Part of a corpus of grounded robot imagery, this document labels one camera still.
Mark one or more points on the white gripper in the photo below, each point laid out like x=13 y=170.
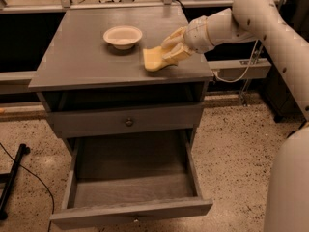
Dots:
x=197 y=34

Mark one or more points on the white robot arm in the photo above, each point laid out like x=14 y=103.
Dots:
x=288 y=191

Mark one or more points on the grey wooden drawer cabinet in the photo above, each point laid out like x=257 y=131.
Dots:
x=81 y=71

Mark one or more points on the closed grey upper drawer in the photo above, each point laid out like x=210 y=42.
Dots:
x=71 y=124

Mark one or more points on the open grey lower drawer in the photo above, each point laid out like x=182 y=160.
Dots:
x=132 y=177

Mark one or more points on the white paper bowl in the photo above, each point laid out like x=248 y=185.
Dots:
x=123 y=37

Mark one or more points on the dark grey cabinet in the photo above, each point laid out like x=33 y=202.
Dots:
x=274 y=90

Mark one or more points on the black stand leg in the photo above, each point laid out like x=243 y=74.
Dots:
x=7 y=179

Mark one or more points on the grey metal rail beam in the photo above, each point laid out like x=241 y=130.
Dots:
x=17 y=82

